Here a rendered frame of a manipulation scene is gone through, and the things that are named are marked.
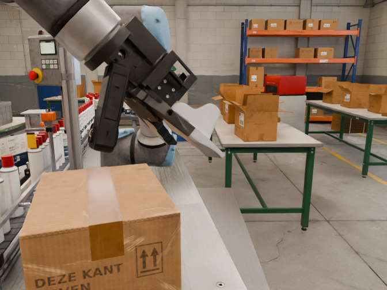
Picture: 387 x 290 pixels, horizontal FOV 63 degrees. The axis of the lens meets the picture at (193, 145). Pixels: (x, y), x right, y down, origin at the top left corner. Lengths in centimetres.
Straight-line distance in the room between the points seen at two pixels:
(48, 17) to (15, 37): 947
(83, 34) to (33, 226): 30
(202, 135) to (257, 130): 221
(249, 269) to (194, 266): 15
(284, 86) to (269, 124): 380
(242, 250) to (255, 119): 170
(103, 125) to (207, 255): 64
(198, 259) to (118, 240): 45
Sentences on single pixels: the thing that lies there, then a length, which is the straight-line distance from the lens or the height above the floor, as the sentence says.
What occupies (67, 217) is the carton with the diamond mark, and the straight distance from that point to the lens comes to 56.
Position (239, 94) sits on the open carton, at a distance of 333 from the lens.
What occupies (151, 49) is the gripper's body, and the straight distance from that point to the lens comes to 44.
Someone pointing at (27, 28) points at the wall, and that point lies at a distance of 976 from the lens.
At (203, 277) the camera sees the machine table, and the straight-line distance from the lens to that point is 88.
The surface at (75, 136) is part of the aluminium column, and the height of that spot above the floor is 109.
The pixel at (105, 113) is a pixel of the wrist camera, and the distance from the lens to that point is 41.
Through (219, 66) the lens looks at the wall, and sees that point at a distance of 882.
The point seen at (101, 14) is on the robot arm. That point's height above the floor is 141.
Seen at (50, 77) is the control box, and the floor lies 132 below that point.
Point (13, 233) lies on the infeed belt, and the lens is 110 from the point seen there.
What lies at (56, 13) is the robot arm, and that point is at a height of 141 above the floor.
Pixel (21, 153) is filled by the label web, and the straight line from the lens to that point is 165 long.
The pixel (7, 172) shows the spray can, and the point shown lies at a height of 104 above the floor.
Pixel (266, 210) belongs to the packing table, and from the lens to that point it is 282.
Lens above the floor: 135
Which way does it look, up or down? 13 degrees down
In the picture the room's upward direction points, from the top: straight up
